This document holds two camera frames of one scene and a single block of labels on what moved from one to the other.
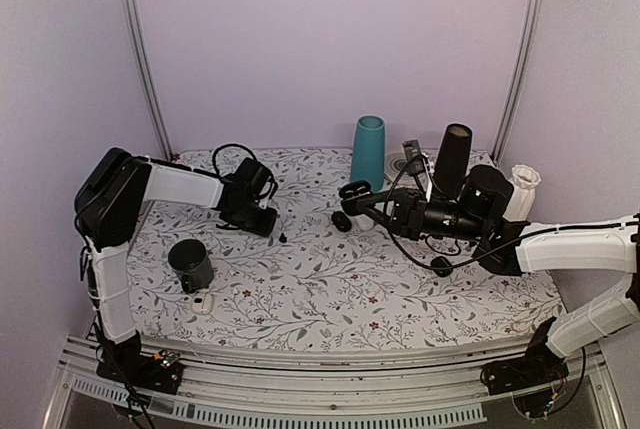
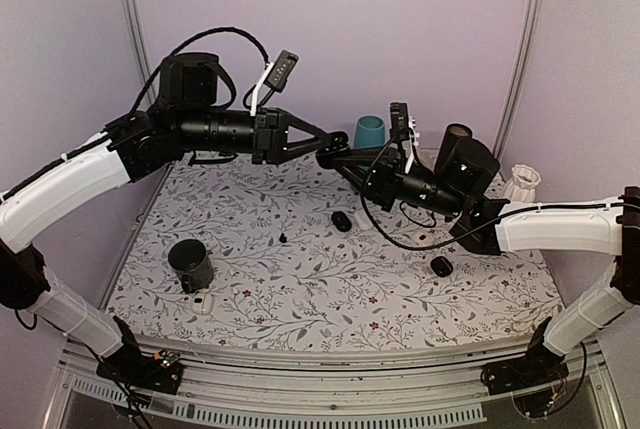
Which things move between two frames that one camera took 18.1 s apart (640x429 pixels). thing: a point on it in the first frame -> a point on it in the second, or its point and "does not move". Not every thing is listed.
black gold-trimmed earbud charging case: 355,189 -> 338,143
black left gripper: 265,229 -> 274,146
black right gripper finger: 354,204 -> 346,159
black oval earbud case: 341,221 does not move
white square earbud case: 202,303 does not move
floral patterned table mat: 426,259 does not move
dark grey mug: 190,259 does not move
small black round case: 441,266 does not move
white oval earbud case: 363,222 does not move
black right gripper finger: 374,216 -> 357,175
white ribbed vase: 524,180 does not move
